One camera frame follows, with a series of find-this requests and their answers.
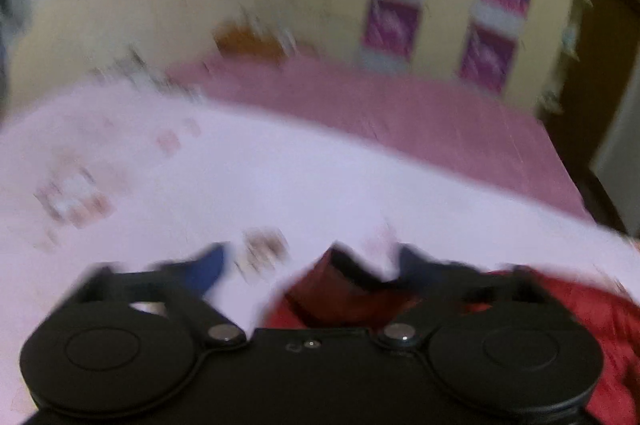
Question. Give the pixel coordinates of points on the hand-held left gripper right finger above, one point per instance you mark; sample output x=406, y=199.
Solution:
x=417, y=267

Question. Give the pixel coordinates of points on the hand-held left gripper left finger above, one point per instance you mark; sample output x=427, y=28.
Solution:
x=207, y=270

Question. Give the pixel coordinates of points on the red puffer jacket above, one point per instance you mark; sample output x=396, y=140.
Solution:
x=590, y=330

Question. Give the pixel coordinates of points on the pink striped bed sheet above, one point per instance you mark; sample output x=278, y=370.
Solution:
x=390, y=115

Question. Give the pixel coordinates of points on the brown woven bag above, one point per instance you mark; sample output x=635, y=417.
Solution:
x=245, y=40

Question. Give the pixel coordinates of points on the brown wooden door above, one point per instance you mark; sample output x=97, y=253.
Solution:
x=595, y=70

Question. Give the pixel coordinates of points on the open corner shelf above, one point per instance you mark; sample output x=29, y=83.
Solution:
x=567, y=40

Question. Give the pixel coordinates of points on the cream round headboard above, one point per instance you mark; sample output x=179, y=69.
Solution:
x=115, y=0

